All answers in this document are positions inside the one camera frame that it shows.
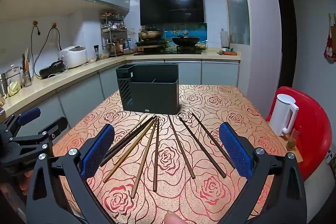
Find green cabbage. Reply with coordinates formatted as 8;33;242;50
7;82;21;96

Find person's right hand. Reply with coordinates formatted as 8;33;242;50
160;210;182;224

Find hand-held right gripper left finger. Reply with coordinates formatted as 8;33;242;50
26;123;116;224

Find white rice cooker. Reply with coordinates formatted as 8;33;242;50
60;46;88;68

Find metal spice rack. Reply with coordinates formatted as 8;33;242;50
100;12;132;56

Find black power cord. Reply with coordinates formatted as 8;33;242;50
30;21;42;77
34;23;61;76

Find dark wooden chopstick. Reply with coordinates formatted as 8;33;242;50
168;115;196;179
178;115;227;179
192;112;236;169
105;116;153;159
100;116;156;167

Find glass jar of utensils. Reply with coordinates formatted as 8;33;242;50
21;49;32;87

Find small glass cup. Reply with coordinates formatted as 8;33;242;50
286;132;297;151

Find grey base cabinets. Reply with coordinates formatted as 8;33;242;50
0;59;240;135

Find brass pot with lid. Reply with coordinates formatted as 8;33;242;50
138;27;164;41

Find red plastic stool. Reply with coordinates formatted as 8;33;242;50
266;86;332;182

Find black gas hob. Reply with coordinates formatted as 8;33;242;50
133;47;202;56

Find steel canister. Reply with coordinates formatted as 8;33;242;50
6;64;21;88

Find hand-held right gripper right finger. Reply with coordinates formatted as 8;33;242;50
219;122;307;224

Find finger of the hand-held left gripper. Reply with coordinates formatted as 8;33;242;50
0;117;68;159
0;108;42;141

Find white plastic bottle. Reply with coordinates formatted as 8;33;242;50
220;28;229;48

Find red hanging pouch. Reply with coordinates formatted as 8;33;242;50
323;13;336;64

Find black range hood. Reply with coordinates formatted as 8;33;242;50
139;0;205;26

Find person's left hand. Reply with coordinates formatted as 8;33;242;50
17;172;33;190

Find light wooden chopstick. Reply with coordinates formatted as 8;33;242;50
113;114;149;165
102;118;158;183

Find dark grey utensil holder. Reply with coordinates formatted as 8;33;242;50
115;63;180;115

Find blue picture backsplash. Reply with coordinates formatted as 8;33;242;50
163;22;208;43

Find black electric griddle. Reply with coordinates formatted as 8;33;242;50
39;61;65;78

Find white electric kettle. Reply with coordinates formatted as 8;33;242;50
269;93;300;136

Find black wok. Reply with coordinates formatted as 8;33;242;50
172;35;201;47

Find brown wooden chopstick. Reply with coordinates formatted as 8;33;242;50
153;118;160;192
131;118;159;199

